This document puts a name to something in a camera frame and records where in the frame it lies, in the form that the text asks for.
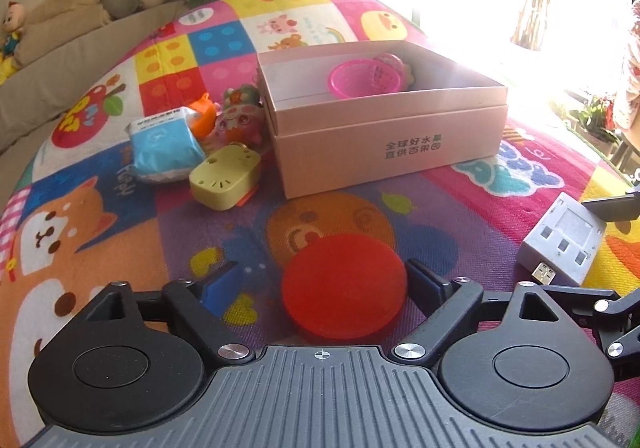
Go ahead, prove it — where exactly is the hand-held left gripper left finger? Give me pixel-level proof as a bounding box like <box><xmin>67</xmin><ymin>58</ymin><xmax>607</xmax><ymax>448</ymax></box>
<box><xmin>82</xmin><ymin>260</ymin><xmax>253</xmax><ymax>366</ymax></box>

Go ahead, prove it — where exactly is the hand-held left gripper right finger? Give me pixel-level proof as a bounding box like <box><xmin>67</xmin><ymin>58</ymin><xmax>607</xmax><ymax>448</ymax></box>
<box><xmin>392</xmin><ymin>258</ymin><xmax>571</xmax><ymax>369</ymax></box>

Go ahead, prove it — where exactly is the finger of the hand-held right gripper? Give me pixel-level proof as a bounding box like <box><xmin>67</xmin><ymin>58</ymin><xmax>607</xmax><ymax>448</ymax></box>
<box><xmin>545</xmin><ymin>288</ymin><xmax>640</xmax><ymax>371</ymax></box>
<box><xmin>581</xmin><ymin>192</ymin><xmax>640</xmax><ymax>225</ymax></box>

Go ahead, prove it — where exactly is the grey power socket adapter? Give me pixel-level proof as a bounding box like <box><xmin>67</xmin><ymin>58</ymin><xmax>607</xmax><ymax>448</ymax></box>
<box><xmin>516</xmin><ymin>192</ymin><xmax>608</xmax><ymax>286</ymax></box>

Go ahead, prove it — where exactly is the red round plastic lid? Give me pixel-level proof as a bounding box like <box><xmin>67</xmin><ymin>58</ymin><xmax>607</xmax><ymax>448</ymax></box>
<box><xmin>281</xmin><ymin>234</ymin><xmax>408</xmax><ymax>344</ymax></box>

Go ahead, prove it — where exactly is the yellow-green cat-shaped case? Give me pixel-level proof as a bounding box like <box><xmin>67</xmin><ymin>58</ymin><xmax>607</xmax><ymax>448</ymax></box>
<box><xmin>189</xmin><ymin>143</ymin><xmax>262</xmax><ymax>211</ymax></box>

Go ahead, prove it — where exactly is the pink cardboard box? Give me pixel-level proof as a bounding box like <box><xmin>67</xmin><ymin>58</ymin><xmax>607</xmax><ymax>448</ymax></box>
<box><xmin>256</xmin><ymin>40</ymin><xmax>510</xmax><ymax>199</ymax></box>

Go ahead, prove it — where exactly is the blue tissue pack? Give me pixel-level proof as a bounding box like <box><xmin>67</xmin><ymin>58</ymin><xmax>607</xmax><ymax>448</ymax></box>
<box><xmin>124</xmin><ymin>106</ymin><xmax>206</xmax><ymax>185</ymax></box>

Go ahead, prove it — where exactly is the orange toy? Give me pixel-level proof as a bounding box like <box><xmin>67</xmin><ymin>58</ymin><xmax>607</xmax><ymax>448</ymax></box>
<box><xmin>187</xmin><ymin>92</ymin><xmax>218</xmax><ymax>141</ymax></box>

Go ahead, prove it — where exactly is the colourful plush toy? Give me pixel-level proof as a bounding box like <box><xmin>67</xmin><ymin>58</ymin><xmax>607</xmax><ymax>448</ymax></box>
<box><xmin>212</xmin><ymin>84</ymin><xmax>268</xmax><ymax>151</ymax></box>

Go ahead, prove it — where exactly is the colourful cartoon play mat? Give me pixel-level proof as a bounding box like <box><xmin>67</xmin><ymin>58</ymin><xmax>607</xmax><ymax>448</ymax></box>
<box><xmin>0</xmin><ymin>0</ymin><xmax>640</xmax><ymax>448</ymax></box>

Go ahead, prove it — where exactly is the flowering potted plant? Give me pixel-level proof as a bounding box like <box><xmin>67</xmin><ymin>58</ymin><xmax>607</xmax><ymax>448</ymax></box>
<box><xmin>570</xmin><ymin>95</ymin><xmax>623</xmax><ymax>145</ymax></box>

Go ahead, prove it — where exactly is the pink floral cloth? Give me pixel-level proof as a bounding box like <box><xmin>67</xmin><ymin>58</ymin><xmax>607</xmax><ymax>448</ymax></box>
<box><xmin>612</xmin><ymin>0</ymin><xmax>640</xmax><ymax>133</ymax></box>

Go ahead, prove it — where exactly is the pink plastic basket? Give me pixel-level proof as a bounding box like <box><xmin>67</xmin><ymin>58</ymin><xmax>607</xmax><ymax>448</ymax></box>
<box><xmin>327</xmin><ymin>58</ymin><xmax>405</xmax><ymax>98</ymax></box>

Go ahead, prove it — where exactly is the pink round toy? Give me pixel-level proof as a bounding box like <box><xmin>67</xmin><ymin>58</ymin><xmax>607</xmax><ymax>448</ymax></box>
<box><xmin>372</xmin><ymin>52</ymin><xmax>416</xmax><ymax>91</ymax></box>

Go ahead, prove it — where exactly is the beige sofa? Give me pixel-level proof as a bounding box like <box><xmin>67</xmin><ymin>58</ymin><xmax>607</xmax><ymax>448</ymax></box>
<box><xmin>0</xmin><ymin>0</ymin><xmax>241</xmax><ymax>153</ymax></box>

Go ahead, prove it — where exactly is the beige pillow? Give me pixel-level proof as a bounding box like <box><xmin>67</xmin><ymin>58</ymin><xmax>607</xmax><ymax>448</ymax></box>
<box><xmin>12</xmin><ymin>0</ymin><xmax>111</xmax><ymax>68</ymax></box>

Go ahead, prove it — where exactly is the cartoon boy doll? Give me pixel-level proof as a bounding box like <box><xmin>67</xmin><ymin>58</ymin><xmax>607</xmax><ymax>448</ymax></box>
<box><xmin>0</xmin><ymin>0</ymin><xmax>28</xmax><ymax>61</ymax></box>

